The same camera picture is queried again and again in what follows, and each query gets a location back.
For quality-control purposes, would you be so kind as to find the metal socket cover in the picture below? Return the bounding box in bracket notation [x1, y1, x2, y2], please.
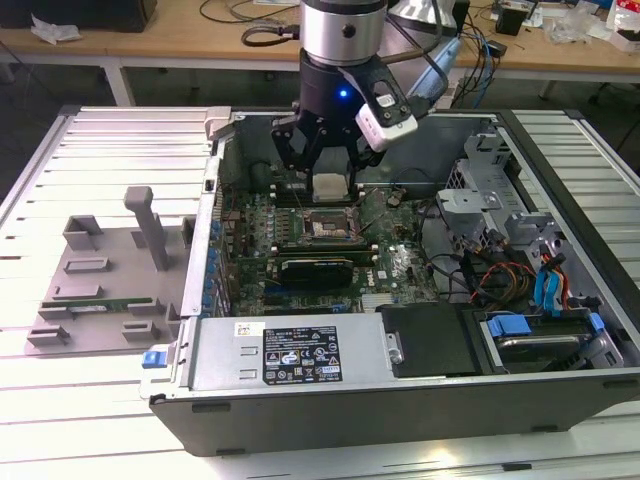
[349, 189, 380, 240]

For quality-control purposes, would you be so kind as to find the metal disk bay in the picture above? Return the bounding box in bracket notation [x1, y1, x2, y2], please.
[433, 119, 571, 261]

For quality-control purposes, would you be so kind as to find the crumpled white paper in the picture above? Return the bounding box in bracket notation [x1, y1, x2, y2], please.
[29, 13, 82, 45]

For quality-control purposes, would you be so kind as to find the black PC case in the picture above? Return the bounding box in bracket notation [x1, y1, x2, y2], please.
[141, 106, 640, 459]

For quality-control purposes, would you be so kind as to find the square CPU socket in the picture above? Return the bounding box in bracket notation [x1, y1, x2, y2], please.
[298, 207, 357, 243]

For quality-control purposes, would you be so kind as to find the green RAM stick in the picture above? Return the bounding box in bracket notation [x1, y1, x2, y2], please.
[41, 297, 155, 309]

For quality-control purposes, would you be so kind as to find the black RAM slot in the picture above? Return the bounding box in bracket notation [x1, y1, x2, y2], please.
[269, 195, 365, 202]
[269, 190, 365, 197]
[269, 200, 365, 207]
[269, 185, 365, 193]

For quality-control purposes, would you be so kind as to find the black graphics card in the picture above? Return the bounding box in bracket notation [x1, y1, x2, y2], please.
[276, 255, 355, 291]

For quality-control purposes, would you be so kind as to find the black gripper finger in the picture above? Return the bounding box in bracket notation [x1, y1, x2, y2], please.
[272, 113, 324, 201]
[324, 124, 386, 201]

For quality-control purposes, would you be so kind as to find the wooden desk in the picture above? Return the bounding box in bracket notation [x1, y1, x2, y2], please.
[0, 0, 640, 109]

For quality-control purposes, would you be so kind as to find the tall black box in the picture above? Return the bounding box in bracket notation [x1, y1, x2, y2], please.
[451, 0, 472, 41]

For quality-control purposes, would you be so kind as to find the blue SATA wire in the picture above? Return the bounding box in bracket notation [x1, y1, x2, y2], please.
[533, 252, 566, 315]

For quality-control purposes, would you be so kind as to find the clear plastic bag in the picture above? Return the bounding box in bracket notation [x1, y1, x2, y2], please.
[544, 7, 614, 45]

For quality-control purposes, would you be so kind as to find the multicolour power wire bundle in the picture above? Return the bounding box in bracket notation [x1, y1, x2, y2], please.
[462, 244, 540, 307]

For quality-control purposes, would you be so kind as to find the silver CPU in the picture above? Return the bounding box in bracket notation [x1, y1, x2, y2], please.
[312, 171, 350, 204]

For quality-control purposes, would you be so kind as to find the grey parts rack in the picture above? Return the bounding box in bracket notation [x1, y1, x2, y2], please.
[24, 185, 202, 357]

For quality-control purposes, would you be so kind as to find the wide black box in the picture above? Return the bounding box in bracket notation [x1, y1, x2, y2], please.
[0, 0, 159, 34]

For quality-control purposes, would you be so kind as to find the green motherboard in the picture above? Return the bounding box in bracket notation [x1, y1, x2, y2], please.
[219, 183, 454, 319]

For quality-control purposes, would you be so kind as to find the hard disk in blue carrier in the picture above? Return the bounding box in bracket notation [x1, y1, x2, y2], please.
[479, 308, 610, 376]

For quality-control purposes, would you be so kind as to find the small black box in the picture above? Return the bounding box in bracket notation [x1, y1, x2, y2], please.
[494, 5, 527, 37]

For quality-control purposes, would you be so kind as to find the grey power supply unit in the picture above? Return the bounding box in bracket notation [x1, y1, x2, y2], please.
[180, 313, 401, 399]

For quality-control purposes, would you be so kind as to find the red white package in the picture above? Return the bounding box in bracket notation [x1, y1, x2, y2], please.
[606, 0, 640, 52]

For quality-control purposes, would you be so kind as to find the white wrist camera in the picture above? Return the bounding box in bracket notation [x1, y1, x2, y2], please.
[353, 92, 419, 153]

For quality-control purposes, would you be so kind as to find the black round speaker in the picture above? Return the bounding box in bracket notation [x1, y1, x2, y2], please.
[248, 160, 274, 192]

